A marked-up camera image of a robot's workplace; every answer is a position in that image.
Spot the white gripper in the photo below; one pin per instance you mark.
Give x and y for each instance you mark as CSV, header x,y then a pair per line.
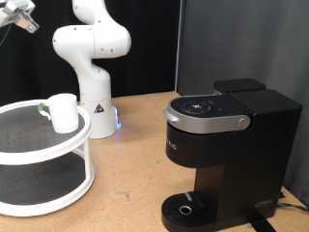
x,y
7,17

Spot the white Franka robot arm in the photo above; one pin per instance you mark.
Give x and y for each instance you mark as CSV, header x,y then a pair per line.
x,y
93,80

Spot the black Keurig coffee machine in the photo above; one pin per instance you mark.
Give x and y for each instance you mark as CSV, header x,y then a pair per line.
x,y
241,177

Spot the black backdrop curtain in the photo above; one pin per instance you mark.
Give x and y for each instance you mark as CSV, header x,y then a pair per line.
x,y
145,64

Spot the white two-tier turntable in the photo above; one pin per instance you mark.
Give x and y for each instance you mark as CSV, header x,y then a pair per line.
x,y
48,154

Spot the grey backdrop panel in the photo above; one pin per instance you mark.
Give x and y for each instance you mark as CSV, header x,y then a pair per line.
x,y
241,38

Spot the black drip tray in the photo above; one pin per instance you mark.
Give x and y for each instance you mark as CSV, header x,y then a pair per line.
x,y
199,212

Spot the black tape strip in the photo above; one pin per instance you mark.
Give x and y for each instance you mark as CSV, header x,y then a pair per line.
x,y
260,225

